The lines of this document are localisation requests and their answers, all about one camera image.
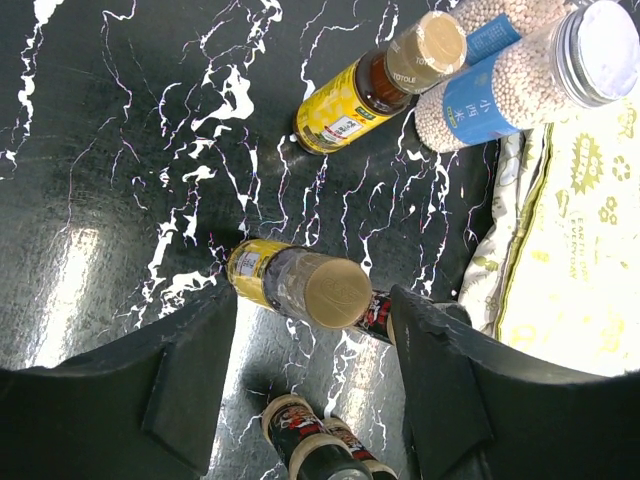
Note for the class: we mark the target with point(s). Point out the brown-cap yellow-label bottle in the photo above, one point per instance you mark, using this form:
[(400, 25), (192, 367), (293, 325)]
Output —
[(380, 84)]

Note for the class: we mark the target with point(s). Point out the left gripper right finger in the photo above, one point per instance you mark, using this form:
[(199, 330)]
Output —
[(480, 409)]

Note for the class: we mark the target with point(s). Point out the blue-label spice jar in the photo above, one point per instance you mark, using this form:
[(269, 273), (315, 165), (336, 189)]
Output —
[(585, 60)]

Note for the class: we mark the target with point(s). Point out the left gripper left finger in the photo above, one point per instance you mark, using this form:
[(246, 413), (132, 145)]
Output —
[(144, 406)]

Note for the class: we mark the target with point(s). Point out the small brown-cap bottle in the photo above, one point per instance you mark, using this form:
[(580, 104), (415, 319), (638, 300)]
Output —
[(299, 283)]

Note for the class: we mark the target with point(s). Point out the grey-lid spice jar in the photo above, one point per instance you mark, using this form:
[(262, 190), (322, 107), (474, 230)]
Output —
[(492, 25)]

